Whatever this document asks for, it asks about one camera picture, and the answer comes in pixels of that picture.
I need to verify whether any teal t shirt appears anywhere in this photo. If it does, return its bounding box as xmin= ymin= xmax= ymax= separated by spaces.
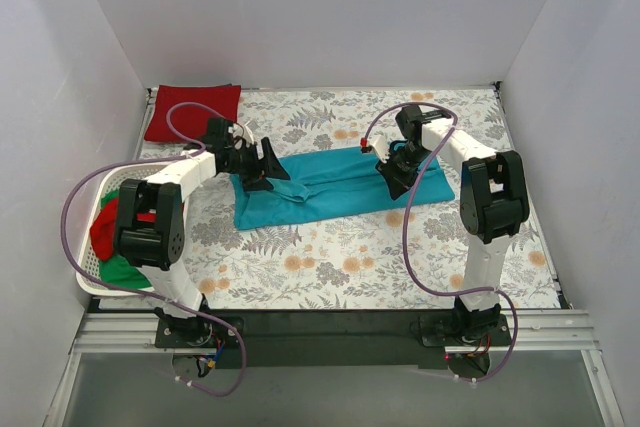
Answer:
xmin=230 ymin=146 xmax=456 ymax=232

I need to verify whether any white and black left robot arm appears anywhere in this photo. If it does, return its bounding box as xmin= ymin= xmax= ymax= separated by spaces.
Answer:
xmin=114 ymin=117 xmax=290 ymax=347

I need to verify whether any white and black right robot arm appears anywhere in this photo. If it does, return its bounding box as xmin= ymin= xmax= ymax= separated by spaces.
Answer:
xmin=360 ymin=102 xmax=530 ymax=345

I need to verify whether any folded red t shirt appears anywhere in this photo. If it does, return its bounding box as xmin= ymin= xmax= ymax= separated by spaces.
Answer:
xmin=144 ymin=84 xmax=241 ymax=143

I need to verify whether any floral patterned table mat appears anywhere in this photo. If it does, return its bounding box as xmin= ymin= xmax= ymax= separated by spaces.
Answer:
xmin=97 ymin=88 xmax=561 ymax=311

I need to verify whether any crumpled red t shirt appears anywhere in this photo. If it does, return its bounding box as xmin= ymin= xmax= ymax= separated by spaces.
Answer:
xmin=89 ymin=194 xmax=186 ymax=271

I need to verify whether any crumpled green t shirt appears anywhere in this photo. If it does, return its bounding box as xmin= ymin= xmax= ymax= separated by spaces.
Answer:
xmin=90 ymin=189 xmax=151 ymax=289

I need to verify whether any white plastic laundry basket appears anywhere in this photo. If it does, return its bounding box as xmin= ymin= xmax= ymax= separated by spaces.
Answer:
xmin=76 ymin=159 xmax=169 ymax=297

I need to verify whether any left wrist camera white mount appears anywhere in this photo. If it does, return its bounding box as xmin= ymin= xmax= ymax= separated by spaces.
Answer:
xmin=229 ymin=123 xmax=256 ymax=150

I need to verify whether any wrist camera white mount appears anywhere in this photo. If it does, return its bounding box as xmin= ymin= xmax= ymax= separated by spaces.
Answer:
xmin=360 ymin=135 xmax=390 ymax=163
xmin=229 ymin=123 xmax=256 ymax=150

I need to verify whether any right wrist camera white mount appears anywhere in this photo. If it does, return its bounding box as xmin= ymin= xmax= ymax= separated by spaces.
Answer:
xmin=360 ymin=135 xmax=390 ymax=163

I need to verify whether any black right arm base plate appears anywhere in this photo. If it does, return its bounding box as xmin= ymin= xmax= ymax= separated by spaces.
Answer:
xmin=411 ymin=309 xmax=512 ymax=347

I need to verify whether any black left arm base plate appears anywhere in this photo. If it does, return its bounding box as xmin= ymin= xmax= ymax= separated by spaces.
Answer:
xmin=154 ymin=307 xmax=239 ymax=349

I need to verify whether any aluminium frame rail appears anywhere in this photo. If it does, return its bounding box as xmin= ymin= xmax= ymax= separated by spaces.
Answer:
xmin=47 ymin=310 xmax=624 ymax=426

